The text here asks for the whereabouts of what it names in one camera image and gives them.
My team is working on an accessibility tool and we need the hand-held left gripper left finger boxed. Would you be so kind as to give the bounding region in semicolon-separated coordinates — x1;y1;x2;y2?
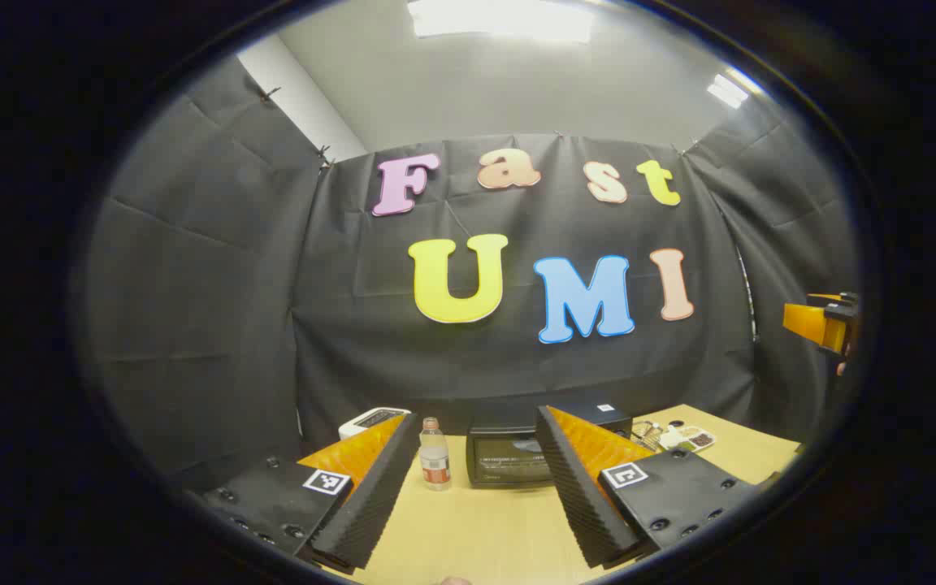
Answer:
196;413;422;572

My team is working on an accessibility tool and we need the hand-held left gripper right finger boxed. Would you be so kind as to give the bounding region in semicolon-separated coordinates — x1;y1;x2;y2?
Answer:
535;405;757;568

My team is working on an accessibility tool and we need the black electric oven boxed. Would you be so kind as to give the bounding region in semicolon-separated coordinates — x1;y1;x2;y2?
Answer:
466;402;633;490

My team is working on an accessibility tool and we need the clear plastic bottle red label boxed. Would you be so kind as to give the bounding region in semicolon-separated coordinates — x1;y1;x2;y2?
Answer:
419;417;453;492

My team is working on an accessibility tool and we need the white toaster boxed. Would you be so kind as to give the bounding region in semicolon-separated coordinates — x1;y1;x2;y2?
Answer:
338;406;412;441

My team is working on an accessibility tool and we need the white divided dish of beans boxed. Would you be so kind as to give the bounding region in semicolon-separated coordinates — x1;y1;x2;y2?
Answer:
659;420;717;453

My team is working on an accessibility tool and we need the black backdrop cloth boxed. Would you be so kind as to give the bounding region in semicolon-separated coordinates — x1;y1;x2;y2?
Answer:
78;57;863;488

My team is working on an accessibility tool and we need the small ceiling light panel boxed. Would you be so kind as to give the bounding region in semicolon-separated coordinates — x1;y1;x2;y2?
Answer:
708;73;749;111

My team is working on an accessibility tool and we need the large ceiling light panel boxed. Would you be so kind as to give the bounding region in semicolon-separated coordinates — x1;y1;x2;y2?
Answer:
407;0;595;43

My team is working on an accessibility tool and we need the metal wire holder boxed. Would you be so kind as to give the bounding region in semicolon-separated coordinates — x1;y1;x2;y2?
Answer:
630;418;664;452

